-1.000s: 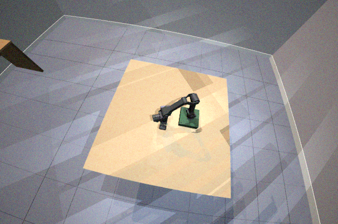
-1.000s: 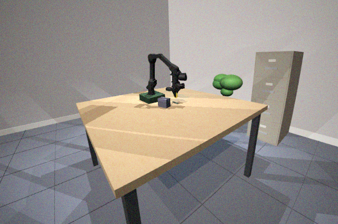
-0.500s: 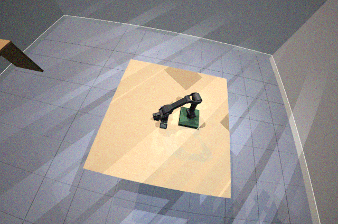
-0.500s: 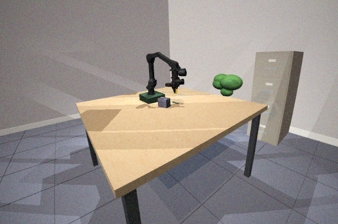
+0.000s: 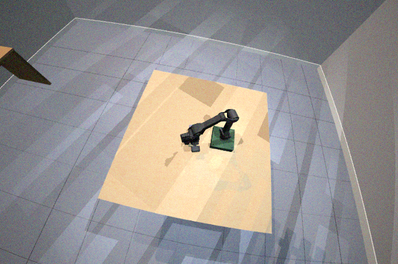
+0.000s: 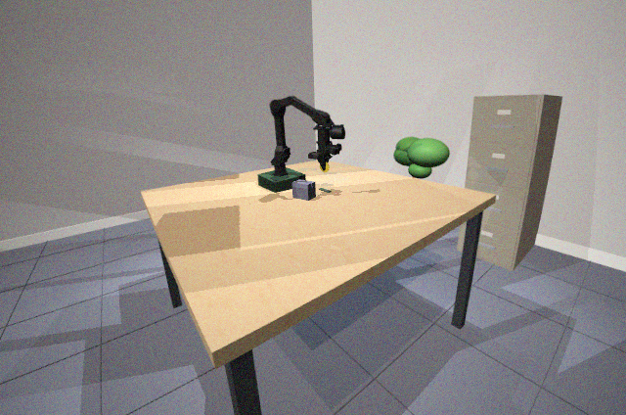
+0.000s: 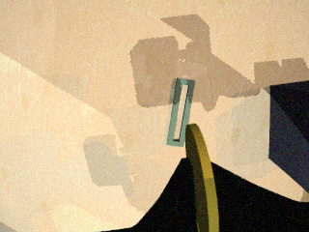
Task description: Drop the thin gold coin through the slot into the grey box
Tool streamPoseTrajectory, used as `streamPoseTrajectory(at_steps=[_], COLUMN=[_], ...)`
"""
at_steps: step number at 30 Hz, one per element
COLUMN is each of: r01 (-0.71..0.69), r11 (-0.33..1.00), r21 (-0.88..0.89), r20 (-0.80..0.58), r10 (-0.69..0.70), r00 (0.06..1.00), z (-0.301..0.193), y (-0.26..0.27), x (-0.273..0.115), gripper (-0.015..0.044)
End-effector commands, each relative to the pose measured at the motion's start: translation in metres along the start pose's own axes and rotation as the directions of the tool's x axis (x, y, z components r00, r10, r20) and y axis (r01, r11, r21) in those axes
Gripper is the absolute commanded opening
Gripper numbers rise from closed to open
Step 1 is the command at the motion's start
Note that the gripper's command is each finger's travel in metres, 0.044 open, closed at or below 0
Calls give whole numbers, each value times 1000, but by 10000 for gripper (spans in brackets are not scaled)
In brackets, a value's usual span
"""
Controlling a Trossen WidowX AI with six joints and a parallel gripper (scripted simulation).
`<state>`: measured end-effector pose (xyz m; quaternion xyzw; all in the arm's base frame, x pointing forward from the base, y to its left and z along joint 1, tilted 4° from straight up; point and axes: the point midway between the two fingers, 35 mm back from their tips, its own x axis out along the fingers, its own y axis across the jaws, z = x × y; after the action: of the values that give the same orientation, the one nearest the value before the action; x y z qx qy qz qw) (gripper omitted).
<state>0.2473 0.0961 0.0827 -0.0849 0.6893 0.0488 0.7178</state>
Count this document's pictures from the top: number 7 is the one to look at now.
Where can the gold coin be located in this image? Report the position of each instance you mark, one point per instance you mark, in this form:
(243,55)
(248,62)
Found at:
(206,201)

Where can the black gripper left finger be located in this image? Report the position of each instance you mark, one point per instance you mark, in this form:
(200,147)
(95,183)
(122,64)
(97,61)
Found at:
(175,209)

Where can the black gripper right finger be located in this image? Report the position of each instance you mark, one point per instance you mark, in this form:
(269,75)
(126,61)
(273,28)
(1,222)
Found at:
(245,207)

